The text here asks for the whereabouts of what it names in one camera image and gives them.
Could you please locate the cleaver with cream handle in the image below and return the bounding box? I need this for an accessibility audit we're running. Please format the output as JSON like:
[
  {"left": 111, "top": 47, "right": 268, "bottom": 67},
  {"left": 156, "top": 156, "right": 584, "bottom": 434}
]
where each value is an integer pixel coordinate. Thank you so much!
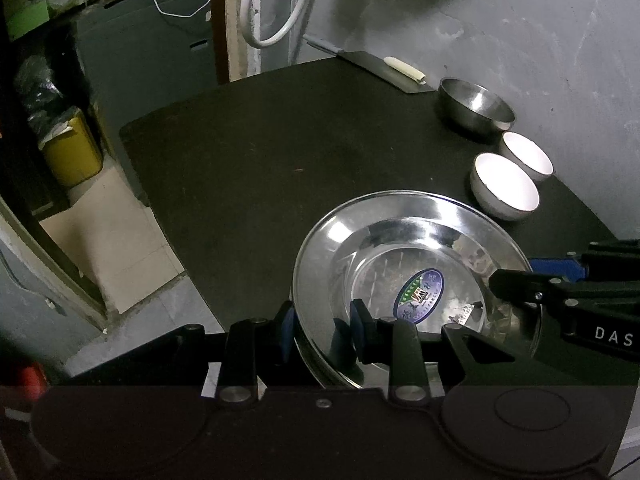
[{"left": 304, "top": 34, "right": 432, "bottom": 94}]

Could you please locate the red bottle cap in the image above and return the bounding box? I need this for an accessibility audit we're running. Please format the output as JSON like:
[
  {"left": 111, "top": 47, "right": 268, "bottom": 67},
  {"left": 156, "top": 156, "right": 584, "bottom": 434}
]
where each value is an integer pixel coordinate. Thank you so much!
[{"left": 21, "top": 363, "right": 49, "bottom": 402}]

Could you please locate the steel bowl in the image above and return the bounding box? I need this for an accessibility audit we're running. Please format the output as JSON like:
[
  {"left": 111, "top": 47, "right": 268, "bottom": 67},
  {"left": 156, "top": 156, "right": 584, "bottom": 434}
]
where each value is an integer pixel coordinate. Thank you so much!
[{"left": 438, "top": 78, "right": 515, "bottom": 134}]

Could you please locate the large steel plate with sticker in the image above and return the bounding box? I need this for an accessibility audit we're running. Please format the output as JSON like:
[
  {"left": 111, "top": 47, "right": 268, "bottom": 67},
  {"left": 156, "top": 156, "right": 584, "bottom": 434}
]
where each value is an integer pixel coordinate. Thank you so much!
[{"left": 292, "top": 190, "right": 536, "bottom": 388}]

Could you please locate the green box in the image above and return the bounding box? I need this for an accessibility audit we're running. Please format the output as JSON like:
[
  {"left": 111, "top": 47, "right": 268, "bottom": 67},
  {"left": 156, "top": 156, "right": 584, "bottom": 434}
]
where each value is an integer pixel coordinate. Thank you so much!
[{"left": 8, "top": 1, "right": 50, "bottom": 41}]

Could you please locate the white hose loop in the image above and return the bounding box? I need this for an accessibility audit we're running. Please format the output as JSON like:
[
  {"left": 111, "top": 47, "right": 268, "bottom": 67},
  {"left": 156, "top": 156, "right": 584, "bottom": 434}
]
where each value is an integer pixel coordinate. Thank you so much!
[{"left": 238, "top": 0, "right": 317, "bottom": 50}]

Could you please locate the yellow bin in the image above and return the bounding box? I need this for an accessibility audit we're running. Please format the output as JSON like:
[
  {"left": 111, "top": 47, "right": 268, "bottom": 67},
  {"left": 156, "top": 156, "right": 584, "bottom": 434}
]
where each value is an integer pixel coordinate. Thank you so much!
[{"left": 38, "top": 107, "right": 103, "bottom": 188}]

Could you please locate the white bowl red rim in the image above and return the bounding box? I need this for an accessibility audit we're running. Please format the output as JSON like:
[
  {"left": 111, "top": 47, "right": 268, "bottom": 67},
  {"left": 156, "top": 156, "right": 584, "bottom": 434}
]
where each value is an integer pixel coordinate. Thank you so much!
[{"left": 498, "top": 131, "right": 554, "bottom": 183}]

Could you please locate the dark cabinet box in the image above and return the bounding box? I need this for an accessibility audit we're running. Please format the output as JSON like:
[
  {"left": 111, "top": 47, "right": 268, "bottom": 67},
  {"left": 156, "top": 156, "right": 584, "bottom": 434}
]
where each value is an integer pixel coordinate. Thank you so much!
[{"left": 72, "top": 0, "right": 222, "bottom": 111}]

